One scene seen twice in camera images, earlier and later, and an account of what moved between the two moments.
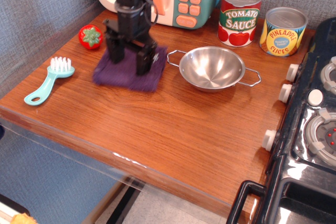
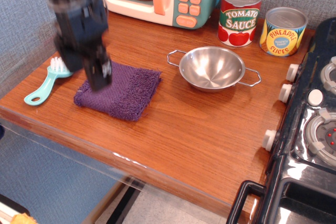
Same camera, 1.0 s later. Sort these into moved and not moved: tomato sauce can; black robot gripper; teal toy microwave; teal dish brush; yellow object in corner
Moved: black robot gripper
Not moved: tomato sauce can; yellow object in corner; teal toy microwave; teal dish brush
